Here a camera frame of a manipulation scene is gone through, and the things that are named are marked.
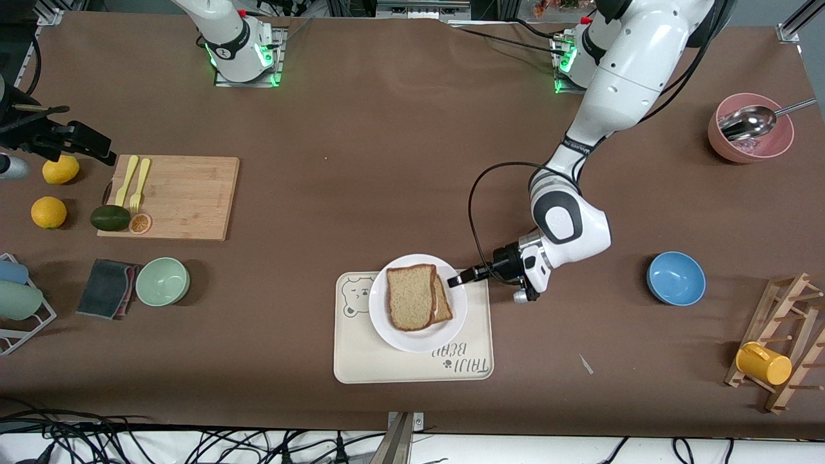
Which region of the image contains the brown bread slice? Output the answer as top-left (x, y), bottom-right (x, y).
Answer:
top-left (431, 275), bottom-right (454, 322)

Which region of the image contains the brown bread slice sandwich lid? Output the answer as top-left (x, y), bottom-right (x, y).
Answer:
top-left (387, 264), bottom-right (439, 332)

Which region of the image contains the white round plate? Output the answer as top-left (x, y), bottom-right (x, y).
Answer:
top-left (368, 253), bottom-right (469, 353)

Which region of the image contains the yellow lemon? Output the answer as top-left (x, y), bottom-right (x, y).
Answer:
top-left (43, 155), bottom-right (80, 185)

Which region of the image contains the yellow plastic knife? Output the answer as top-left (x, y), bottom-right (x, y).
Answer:
top-left (115, 155), bottom-right (139, 208)

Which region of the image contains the yellow plastic fork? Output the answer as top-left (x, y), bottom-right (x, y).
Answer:
top-left (130, 159), bottom-right (151, 214)

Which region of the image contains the dark green avocado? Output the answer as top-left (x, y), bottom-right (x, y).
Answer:
top-left (90, 205), bottom-right (133, 232)

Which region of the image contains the round orange-yellow citrus fruit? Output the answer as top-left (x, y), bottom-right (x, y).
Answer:
top-left (31, 197), bottom-right (68, 229)

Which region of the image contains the wooden cutting board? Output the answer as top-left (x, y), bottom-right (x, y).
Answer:
top-left (97, 157), bottom-right (240, 242)

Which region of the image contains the pink cloth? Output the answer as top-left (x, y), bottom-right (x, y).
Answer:
top-left (122, 264), bottom-right (144, 318)

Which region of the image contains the cream tray with bear print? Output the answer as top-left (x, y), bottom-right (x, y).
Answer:
top-left (333, 269), bottom-right (494, 385)

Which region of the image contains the light blue cup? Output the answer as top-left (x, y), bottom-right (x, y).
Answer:
top-left (0, 259), bottom-right (30, 285)

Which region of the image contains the dark grey cloth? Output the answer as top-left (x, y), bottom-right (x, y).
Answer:
top-left (76, 259), bottom-right (137, 320)

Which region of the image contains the pale green bowl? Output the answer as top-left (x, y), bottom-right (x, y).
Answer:
top-left (135, 257), bottom-right (191, 307)

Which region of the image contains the pale green cup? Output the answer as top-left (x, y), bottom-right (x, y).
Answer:
top-left (0, 281), bottom-right (44, 321)

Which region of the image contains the blue bowl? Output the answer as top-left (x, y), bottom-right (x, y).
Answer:
top-left (646, 251), bottom-right (706, 306)

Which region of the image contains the pink ribbed bowl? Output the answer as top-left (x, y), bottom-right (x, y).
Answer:
top-left (708, 93), bottom-right (795, 164)

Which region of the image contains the wooden peg drying rack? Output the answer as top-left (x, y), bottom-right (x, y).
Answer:
top-left (724, 273), bottom-right (825, 414)

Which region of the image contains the yellow mug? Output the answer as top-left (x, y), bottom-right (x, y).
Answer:
top-left (735, 342), bottom-right (793, 386)

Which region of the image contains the metal ladle spoon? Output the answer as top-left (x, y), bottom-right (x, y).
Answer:
top-left (717, 98), bottom-right (818, 141)

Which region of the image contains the aluminium table rail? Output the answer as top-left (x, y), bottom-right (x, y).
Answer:
top-left (19, 10), bottom-right (65, 84)
top-left (777, 0), bottom-right (825, 44)

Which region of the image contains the white wire cup rack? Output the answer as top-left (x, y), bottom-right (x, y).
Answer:
top-left (0, 253), bottom-right (57, 356)

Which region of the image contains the aluminium frame rail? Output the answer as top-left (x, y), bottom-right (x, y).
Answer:
top-left (385, 411), bottom-right (426, 464)

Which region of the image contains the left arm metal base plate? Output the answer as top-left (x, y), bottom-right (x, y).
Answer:
top-left (553, 32), bottom-right (594, 96)

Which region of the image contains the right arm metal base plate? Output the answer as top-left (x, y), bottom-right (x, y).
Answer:
top-left (214, 26), bottom-right (287, 88)

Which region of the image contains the black cable bundle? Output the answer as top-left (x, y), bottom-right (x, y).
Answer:
top-left (0, 396), bottom-right (387, 464)

